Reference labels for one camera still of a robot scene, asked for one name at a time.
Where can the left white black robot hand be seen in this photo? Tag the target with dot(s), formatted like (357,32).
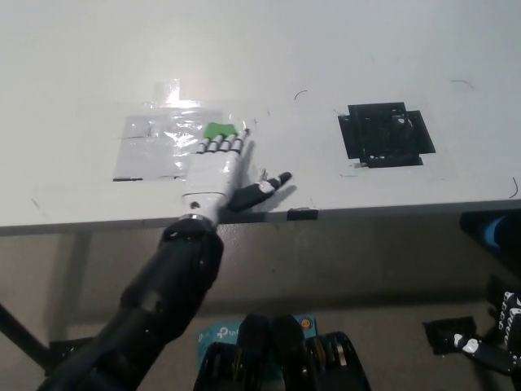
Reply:
(211,175)

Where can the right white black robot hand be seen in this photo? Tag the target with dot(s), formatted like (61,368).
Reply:
(509,326)

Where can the green whiteboard eraser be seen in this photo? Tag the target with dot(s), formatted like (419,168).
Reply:
(217,129)

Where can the clear taped paper patch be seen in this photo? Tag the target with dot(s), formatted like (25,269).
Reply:
(150,146)

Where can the black and blue object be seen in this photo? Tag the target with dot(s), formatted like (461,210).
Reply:
(492,232)

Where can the small black tape strip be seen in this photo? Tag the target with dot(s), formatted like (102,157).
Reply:
(303,214)

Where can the teal router box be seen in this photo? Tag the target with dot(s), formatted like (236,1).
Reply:
(217,334)

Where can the black tape square patch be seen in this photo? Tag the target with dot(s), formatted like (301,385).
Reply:
(382,136)

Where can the black table leg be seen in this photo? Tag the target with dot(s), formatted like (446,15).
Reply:
(24,334)

